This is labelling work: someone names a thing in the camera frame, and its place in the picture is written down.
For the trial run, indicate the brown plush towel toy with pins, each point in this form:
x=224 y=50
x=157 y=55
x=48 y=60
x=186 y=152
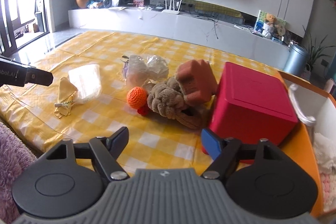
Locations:
x=166 y=98

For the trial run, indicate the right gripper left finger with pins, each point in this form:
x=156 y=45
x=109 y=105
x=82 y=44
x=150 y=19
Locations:
x=104 y=152

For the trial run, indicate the yellow cleaning cloth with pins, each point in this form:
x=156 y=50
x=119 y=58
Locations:
x=67 y=93

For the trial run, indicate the red Wonderlab box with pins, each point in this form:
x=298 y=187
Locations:
x=250 y=105

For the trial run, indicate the orange crochet fruit toy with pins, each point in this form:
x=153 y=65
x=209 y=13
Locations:
x=137 y=99

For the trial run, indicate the teddy bear on shelf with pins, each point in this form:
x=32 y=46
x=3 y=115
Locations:
x=269 y=26

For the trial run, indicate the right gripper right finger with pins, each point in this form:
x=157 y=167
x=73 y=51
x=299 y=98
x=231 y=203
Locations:
x=226 y=154

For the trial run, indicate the silver trash can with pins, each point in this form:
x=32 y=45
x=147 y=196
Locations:
x=297 y=60

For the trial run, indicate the white rope handle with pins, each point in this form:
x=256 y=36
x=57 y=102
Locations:
x=309 y=121

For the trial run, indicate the red brown sponge slipper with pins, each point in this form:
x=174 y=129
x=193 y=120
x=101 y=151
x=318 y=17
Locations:
x=197 y=82

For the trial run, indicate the potted grass plant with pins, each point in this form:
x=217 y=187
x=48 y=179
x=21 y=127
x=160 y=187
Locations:
x=315 y=49

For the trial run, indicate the orange storage box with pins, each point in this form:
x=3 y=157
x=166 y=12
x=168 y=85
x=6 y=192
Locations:
x=313 y=148

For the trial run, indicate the plastic bag with purple item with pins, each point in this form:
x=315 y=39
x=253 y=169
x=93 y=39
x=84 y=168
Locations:
x=139 y=70

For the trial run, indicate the white tv console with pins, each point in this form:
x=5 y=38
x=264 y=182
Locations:
x=183 y=27

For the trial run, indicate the yellow checkered tablecloth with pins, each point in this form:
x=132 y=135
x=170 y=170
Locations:
x=155 y=142

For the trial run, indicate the white mesh cloth pouch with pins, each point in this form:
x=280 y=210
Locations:
x=87 y=81

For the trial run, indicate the purple fluffy blanket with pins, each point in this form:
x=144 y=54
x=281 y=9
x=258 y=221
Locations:
x=15 y=158

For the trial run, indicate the white wifi router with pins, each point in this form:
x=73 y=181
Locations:
x=172 y=7

